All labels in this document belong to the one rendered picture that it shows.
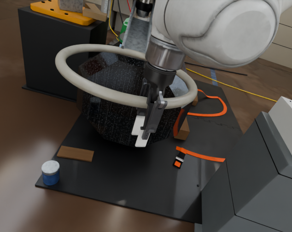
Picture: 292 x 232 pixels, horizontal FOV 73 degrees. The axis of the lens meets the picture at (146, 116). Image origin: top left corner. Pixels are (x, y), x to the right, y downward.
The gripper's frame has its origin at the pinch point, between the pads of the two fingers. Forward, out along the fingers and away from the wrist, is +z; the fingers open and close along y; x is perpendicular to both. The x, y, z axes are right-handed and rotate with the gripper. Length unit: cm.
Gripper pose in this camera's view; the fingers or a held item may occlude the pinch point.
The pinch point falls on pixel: (140, 131)
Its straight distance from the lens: 57.1
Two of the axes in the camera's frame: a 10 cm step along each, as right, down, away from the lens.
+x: -9.3, -0.7, -3.6
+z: -2.6, 8.2, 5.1
